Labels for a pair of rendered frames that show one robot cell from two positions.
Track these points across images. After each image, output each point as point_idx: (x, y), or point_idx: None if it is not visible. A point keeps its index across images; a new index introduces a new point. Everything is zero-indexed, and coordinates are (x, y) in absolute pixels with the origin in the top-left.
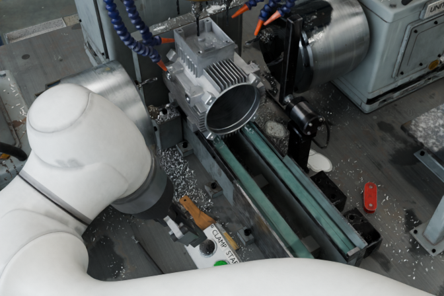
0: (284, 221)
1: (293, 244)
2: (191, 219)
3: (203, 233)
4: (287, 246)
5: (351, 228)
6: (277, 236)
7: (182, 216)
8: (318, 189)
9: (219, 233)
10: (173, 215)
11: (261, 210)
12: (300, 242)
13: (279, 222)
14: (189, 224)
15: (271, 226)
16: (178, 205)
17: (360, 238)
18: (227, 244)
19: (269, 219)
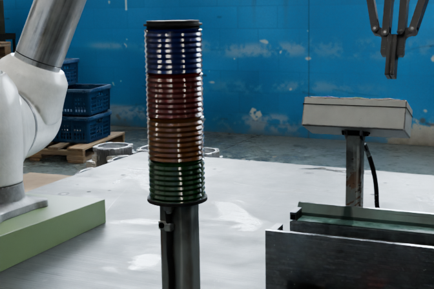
0: (389, 228)
1: (351, 221)
2: (395, 37)
3: (386, 64)
4: (352, 211)
5: (300, 232)
6: (372, 208)
7: (389, 9)
8: (391, 242)
9: (391, 99)
10: None
11: (427, 221)
12: (347, 224)
13: (392, 226)
14: (383, 20)
15: (391, 212)
16: (413, 26)
17: (279, 230)
18: (372, 99)
19: (407, 226)
